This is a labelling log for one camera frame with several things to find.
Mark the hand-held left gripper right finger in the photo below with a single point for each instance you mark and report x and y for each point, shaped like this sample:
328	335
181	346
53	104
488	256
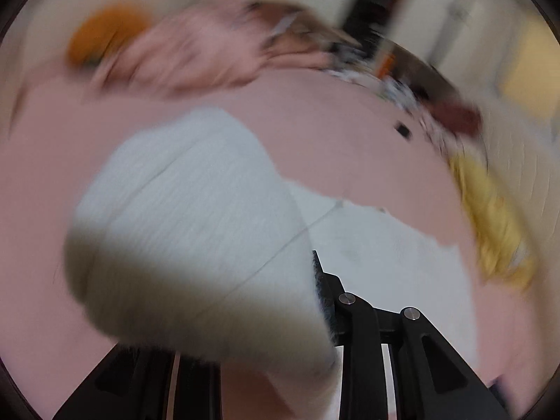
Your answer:
354	337

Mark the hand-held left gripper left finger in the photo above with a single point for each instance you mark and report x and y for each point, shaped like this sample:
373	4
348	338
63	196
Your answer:
131	385

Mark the white knit garment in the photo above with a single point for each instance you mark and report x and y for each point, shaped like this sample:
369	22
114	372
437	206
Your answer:
197	227

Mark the yellow cloth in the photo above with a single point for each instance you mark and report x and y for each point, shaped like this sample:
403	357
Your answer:
490	218

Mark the pink bed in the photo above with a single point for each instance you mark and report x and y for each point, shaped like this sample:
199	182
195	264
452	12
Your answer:
350	140

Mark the small black object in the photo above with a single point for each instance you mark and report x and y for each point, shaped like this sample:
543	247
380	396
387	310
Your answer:
403	130

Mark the dark red cloth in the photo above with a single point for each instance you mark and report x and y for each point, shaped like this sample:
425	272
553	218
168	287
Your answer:
457	118

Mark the black and white printed cloth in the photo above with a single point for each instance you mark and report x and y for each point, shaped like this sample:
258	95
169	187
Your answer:
393	87

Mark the flat brown cardboard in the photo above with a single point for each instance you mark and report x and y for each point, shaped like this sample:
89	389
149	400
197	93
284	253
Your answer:
302	22

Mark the pink crumpled blanket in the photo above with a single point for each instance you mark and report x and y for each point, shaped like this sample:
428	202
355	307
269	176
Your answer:
205	52

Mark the orange plush toy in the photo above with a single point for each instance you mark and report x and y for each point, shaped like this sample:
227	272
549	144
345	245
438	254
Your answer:
105	35

